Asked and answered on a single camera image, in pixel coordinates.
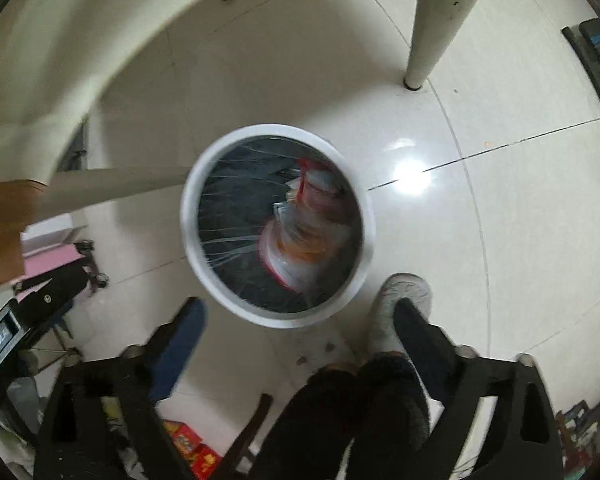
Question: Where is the pink suitcase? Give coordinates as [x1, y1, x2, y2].
[12, 212, 108, 328]

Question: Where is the cream table leg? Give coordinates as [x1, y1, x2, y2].
[404, 0, 498, 92]
[42, 166, 193, 217]

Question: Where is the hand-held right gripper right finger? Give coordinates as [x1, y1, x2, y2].
[392, 297, 566, 480]

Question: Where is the black bin liner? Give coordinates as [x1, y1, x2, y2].
[196, 135, 363, 313]

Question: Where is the grey fluffy slipper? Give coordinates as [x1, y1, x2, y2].
[367, 273, 433, 361]

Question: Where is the red printed box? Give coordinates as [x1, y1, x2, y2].
[162, 419, 222, 480]

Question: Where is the red orange snack bag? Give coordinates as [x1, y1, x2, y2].
[259, 157, 353, 293]

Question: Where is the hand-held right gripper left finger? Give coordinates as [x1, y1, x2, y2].
[34, 297, 208, 480]

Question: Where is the person's dark fleece clothing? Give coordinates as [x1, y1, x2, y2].
[247, 352, 431, 480]

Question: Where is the white round trash bin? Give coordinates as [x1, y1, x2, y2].
[180, 123, 377, 330]

